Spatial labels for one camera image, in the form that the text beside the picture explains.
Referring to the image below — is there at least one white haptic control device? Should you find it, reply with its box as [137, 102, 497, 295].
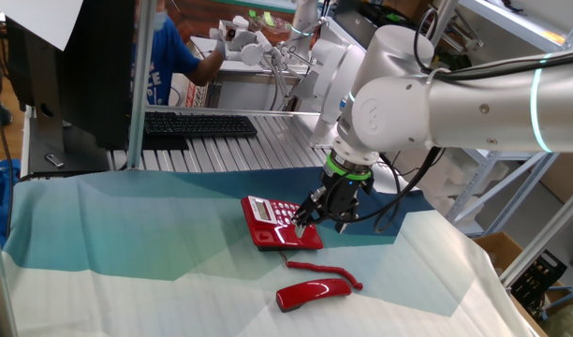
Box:
[209, 15, 368, 147]

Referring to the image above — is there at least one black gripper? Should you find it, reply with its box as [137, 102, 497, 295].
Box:
[293, 168, 370, 239]

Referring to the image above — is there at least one grey black monitor stand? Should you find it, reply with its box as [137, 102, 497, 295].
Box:
[26, 35, 110, 175]

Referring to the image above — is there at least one white box red print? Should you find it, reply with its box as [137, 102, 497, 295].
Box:
[169, 72, 211, 109]

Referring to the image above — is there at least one person in blue shirt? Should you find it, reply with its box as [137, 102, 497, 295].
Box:
[135, 0, 228, 107]

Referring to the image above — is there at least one green wrist flange ring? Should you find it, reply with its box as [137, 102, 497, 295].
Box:
[326, 153, 373, 182]

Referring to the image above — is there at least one black computer monitor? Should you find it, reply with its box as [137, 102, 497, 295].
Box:
[5, 0, 138, 151]

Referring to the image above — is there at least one red telephone base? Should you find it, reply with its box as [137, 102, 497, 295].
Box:
[241, 195, 324, 252]

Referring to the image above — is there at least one blue green white tablecloth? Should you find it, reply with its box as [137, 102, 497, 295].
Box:
[0, 167, 543, 337]

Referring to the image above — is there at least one red telephone handset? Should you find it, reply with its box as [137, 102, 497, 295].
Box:
[275, 277, 353, 314]

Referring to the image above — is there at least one white background desk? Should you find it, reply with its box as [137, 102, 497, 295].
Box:
[190, 35, 316, 111]

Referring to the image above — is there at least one black computer keyboard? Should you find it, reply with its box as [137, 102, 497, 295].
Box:
[143, 110, 258, 139]

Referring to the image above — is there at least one white paper sheet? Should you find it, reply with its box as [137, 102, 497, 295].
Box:
[0, 0, 84, 51]

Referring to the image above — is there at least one grey metal shelf rack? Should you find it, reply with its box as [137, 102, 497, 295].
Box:
[435, 0, 573, 238]

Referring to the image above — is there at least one brown cardboard box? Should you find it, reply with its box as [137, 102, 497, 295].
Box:
[473, 231, 573, 337]

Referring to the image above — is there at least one red phone cord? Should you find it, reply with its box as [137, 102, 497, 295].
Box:
[279, 250, 364, 291]

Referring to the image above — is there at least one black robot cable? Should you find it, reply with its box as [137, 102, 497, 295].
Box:
[323, 7, 573, 235]

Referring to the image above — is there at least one black plastic crate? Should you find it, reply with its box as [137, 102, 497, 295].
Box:
[509, 250, 568, 319]

